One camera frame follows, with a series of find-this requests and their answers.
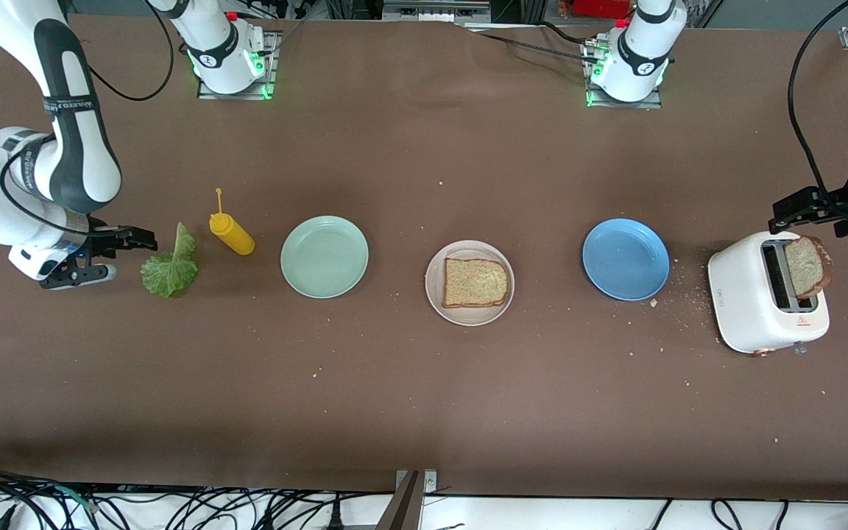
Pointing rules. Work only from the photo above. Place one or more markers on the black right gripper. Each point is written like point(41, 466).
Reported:
point(102, 240)

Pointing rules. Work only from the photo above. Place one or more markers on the green lettuce leaf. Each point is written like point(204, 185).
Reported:
point(170, 272)

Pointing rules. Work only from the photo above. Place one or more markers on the brown bread slice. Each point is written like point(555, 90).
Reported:
point(475, 283)
point(807, 265)

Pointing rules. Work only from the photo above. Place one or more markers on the yellow mustard squeeze bottle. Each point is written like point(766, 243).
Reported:
point(236, 237)

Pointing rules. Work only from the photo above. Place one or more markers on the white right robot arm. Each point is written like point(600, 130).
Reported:
point(78, 147)

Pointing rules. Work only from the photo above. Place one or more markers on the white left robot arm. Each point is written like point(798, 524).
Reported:
point(641, 51)

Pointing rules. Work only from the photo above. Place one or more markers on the blue plate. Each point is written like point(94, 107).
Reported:
point(626, 259)

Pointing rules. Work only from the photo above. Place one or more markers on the pale green plate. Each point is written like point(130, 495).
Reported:
point(324, 258)

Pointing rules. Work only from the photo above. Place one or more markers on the beige plate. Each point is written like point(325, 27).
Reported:
point(468, 318)

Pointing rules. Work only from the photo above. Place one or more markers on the white toaster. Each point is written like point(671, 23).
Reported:
point(740, 294)

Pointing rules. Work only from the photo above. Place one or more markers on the red box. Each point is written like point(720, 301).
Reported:
point(601, 7)

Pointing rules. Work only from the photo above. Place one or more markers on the brown table cover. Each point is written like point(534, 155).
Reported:
point(424, 412)

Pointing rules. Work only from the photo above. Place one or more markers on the grey metal bar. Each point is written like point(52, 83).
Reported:
point(402, 508)

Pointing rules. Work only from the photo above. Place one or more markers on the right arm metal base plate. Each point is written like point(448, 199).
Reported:
point(207, 91)

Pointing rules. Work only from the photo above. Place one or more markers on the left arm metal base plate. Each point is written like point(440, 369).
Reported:
point(652, 104)

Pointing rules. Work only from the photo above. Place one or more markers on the aluminium frame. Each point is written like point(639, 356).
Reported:
point(431, 11)

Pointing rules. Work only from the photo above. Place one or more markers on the silver bracket plate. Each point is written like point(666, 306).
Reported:
point(430, 482)

